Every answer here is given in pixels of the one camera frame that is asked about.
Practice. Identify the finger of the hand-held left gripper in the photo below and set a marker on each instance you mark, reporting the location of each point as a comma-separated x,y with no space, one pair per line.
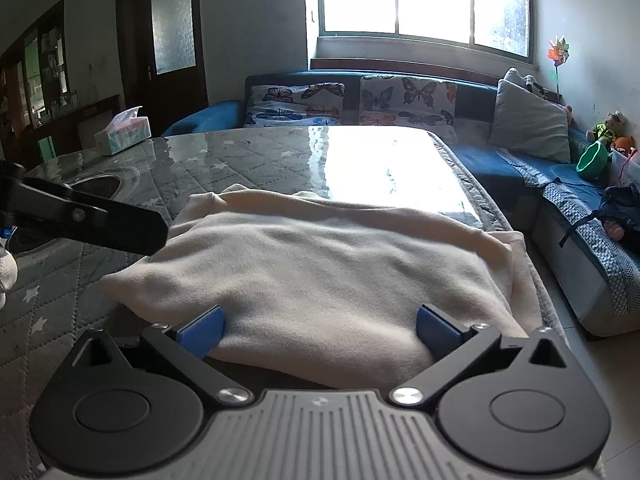
115,230

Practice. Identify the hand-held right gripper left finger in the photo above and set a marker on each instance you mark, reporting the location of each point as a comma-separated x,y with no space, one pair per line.
202,332

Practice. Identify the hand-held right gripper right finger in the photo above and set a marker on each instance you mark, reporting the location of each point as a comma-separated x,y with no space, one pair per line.
437,331

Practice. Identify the cream sweatshirt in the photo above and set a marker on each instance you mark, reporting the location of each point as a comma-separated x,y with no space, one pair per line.
325,270

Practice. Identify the dark clothes pile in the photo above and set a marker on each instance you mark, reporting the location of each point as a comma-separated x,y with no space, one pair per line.
620,200

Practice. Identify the round black induction cooktop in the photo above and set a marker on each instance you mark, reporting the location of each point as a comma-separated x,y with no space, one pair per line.
100,187

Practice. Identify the white tissue box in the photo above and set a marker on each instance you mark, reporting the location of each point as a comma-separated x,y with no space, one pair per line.
125,135

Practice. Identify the white cloth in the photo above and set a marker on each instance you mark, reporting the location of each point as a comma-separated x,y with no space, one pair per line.
7,275

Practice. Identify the dark wooden sideboard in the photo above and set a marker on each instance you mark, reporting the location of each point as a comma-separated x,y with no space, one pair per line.
75,115

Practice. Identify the dark wooden door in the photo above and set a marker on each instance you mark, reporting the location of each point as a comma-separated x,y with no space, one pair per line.
175,90

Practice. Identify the dark wooden display cabinet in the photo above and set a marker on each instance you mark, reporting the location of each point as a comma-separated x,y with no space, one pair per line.
45,75

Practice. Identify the blue sofa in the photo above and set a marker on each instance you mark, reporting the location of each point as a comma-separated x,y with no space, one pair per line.
500,170

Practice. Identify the butterfly print cushion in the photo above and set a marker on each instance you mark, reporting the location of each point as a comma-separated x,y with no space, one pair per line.
405,97
295,102

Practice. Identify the grey pillow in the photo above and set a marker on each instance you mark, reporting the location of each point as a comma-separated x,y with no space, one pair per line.
530,125

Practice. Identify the green bowl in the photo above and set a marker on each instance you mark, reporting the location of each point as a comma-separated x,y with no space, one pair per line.
592,160

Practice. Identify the clear plastic storage box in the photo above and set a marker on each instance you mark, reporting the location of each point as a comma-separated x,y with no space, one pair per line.
627,170

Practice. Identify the black and white plush toy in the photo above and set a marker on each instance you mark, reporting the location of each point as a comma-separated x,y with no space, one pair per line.
535,87

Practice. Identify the orange toy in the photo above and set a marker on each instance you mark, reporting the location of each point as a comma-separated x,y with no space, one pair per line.
624,144

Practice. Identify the brown stuffed toy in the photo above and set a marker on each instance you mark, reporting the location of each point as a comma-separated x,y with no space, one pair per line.
607,127

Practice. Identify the colourful pinwheel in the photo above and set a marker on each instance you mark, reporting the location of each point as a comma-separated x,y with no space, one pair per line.
559,55

